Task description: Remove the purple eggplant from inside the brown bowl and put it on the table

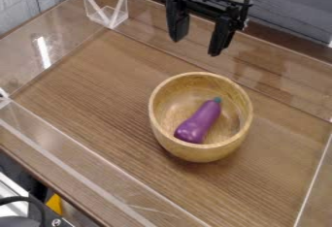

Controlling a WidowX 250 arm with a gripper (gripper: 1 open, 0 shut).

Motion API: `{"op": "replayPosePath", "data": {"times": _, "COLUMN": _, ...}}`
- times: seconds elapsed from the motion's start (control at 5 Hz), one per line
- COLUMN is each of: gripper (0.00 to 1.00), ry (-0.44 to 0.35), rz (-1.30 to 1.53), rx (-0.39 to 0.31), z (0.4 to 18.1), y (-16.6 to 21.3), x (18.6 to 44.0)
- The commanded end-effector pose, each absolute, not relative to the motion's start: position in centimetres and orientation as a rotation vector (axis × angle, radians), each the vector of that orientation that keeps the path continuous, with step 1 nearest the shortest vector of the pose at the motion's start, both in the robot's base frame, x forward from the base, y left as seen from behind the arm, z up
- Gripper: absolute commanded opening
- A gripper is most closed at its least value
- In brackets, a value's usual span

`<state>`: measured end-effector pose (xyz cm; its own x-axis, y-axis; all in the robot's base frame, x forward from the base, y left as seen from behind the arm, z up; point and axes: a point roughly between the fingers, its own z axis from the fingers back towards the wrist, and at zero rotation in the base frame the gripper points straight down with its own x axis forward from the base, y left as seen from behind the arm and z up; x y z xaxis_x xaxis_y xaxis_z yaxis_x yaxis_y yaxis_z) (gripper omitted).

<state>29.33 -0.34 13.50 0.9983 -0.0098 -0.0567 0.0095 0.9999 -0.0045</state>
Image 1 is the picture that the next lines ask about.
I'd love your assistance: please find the clear acrylic corner bracket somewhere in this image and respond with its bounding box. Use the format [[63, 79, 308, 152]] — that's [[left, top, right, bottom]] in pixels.
[[83, 0, 129, 29]]

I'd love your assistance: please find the clear acrylic tray wall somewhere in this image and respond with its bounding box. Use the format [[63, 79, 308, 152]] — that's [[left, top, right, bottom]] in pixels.
[[0, 93, 209, 227]]

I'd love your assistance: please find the light wooden bowl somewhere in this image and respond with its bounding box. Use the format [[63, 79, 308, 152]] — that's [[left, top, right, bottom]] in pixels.
[[148, 72, 253, 163]]

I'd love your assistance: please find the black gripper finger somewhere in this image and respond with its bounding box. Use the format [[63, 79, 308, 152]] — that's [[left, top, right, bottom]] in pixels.
[[208, 16, 236, 56], [166, 0, 189, 42]]

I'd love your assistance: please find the purple toy eggplant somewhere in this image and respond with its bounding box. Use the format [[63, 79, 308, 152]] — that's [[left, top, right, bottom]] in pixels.
[[174, 97, 223, 144]]

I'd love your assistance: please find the black cable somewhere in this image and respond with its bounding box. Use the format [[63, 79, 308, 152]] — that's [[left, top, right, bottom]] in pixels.
[[0, 196, 49, 227]]

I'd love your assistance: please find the yellow object under table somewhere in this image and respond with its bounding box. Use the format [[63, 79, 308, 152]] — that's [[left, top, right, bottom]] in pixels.
[[47, 194, 63, 214]]

